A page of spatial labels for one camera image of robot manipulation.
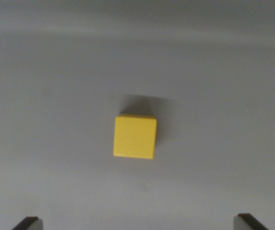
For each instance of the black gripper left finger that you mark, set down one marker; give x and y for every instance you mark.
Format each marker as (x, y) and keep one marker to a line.
(29, 224)

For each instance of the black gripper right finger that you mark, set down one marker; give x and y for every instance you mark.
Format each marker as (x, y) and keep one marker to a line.
(246, 222)

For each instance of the yellow cube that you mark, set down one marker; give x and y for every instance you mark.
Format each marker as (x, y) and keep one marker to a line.
(135, 137)

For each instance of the grey plastic tray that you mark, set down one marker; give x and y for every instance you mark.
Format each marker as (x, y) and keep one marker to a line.
(137, 60)

